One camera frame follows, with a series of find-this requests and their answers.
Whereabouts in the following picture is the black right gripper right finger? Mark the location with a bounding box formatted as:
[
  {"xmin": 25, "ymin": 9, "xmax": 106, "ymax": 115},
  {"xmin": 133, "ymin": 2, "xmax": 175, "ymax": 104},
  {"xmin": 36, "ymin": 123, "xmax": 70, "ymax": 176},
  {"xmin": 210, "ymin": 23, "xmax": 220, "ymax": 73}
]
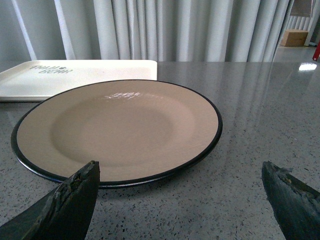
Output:
[{"xmin": 261, "ymin": 161, "xmax": 320, "ymax": 240}]

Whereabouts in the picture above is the grey pleated curtain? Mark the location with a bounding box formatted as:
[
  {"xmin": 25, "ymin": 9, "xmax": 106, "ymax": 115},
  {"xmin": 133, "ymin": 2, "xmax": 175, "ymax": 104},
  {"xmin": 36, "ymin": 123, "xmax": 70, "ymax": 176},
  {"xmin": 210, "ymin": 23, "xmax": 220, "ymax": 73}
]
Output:
[{"xmin": 0, "ymin": 0, "xmax": 293, "ymax": 62}]

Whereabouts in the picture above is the red metal stand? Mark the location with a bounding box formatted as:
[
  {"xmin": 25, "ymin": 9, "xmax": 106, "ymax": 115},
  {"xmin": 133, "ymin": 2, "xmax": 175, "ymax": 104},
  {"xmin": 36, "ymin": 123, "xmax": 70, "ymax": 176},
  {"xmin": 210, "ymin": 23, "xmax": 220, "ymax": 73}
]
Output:
[{"xmin": 312, "ymin": 41, "xmax": 320, "ymax": 62}]

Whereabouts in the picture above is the white bear print tray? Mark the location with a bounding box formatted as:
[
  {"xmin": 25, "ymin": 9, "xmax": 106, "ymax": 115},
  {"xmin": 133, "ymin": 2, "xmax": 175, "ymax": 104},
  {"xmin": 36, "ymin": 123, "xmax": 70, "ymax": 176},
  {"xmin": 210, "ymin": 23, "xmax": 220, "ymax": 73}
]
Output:
[{"xmin": 0, "ymin": 59, "xmax": 158, "ymax": 102}]

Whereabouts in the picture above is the brown cardboard box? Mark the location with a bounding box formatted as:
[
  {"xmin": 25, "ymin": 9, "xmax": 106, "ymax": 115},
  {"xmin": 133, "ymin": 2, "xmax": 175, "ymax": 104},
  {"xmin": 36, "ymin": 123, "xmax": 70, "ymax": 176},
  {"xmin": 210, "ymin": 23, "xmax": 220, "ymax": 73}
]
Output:
[{"xmin": 280, "ymin": 29, "xmax": 309, "ymax": 47}]

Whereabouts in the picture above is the beige plate with black rim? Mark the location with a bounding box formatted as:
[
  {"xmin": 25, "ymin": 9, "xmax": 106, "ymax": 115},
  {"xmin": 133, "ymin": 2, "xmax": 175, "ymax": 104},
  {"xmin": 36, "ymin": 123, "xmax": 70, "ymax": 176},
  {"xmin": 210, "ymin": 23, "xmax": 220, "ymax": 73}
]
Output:
[{"xmin": 11, "ymin": 79, "xmax": 223, "ymax": 189}]

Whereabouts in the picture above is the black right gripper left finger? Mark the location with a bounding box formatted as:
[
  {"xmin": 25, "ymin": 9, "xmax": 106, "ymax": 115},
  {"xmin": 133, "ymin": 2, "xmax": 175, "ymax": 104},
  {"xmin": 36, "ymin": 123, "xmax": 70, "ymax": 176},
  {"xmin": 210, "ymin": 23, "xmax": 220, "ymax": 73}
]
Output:
[{"xmin": 0, "ymin": 161, "xmax": 100, "ymax": 240}]

